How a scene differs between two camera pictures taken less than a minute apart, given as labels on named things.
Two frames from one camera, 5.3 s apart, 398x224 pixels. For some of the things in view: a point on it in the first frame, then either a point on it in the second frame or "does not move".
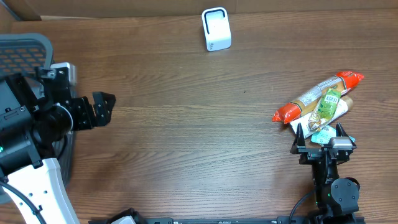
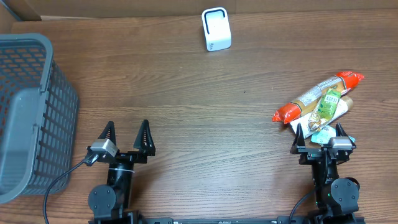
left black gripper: (84, 112) → (125, 157)
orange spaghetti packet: (343, 81) does not move
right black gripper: (309, 154) does not move
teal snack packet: (325, 135) does not move
